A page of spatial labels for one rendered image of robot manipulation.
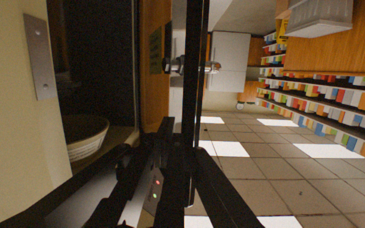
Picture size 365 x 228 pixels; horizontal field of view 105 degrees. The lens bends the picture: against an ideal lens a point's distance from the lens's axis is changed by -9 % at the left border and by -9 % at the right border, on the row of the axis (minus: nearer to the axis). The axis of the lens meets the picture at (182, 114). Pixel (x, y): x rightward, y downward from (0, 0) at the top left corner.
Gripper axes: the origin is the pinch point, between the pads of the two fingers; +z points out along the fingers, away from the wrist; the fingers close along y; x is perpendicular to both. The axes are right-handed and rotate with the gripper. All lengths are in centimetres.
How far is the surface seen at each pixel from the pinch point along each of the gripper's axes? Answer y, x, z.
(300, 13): 138, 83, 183
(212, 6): 12, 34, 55
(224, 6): 17, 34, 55
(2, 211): -18.9, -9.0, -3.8
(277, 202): 120, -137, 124
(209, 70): 5.0, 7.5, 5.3
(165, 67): -0.6, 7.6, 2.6
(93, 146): -13.6, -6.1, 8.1
